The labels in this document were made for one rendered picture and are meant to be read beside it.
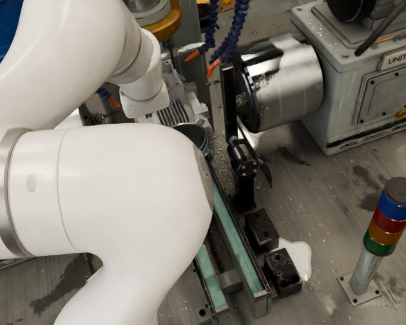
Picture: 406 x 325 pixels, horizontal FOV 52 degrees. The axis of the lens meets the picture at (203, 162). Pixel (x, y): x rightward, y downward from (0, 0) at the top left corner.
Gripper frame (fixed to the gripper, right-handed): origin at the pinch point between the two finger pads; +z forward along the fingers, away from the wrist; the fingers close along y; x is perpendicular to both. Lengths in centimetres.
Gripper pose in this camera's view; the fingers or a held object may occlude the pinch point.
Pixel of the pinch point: (146, 109)
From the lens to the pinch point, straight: 99.9
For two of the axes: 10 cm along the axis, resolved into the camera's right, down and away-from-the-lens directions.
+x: -3.3, -9.3, 1.5
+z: -0.7, 1.9, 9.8
